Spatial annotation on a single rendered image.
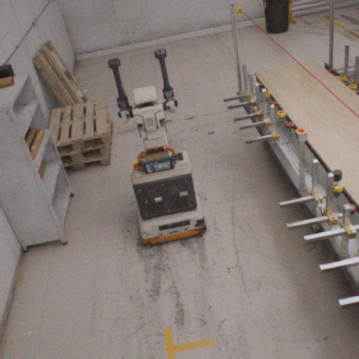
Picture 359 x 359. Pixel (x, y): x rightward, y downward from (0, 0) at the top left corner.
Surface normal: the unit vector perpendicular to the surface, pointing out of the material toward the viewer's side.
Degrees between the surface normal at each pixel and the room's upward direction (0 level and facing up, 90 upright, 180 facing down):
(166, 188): 90
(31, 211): 90
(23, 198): 90
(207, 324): 0
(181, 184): 90
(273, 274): 0
